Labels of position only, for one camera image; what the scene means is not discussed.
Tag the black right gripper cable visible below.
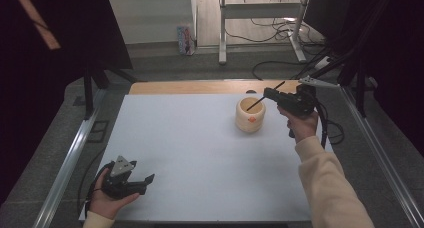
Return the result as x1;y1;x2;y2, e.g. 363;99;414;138
314;100;330;150

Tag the aluminium floor rail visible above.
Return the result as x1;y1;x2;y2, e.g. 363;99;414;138
32;87;108;228
339;85;424;228

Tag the cream ribbed cup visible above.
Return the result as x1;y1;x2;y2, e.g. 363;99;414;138
235;96;267;134

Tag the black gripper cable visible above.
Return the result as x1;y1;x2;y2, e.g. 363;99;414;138
314;100;330;150
77;147;114;222

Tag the thin black pen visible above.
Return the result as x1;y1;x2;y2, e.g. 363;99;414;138
246;81;287;112

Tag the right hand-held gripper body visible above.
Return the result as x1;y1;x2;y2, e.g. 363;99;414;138
278;75;340;118

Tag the colourful printed box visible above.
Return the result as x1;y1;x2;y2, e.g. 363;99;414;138
176;24;196;57

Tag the white metal desk frame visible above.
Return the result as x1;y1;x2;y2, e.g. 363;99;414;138
218;0;313;66

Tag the tangle of black cables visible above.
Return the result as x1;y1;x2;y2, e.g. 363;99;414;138
224;17;323;45

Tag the looped black floor cable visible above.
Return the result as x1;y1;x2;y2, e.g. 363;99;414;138
326;118;346;146

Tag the light wooden strip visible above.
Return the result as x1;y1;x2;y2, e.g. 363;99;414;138
11;0;62;52

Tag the wooden table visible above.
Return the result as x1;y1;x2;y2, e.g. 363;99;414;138
128;80;308;96

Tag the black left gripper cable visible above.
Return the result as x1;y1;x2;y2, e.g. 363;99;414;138
77;147;114;222

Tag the person's right hand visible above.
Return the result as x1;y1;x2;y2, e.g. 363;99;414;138
278;106;320;144

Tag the white power strip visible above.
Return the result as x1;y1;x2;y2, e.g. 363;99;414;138
313;55;332;71

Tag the black square floor plate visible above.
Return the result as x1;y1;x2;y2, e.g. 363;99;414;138
86;119;110;144

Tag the white table board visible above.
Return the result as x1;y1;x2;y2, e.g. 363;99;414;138
78;91;334;223

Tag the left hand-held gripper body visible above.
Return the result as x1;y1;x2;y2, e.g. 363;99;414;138
100;155;138;200

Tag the person's left hand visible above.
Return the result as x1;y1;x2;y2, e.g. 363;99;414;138
88;177;141;221

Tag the black metal stand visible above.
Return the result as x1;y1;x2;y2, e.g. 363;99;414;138
82;63;138;121
353;54;368;119

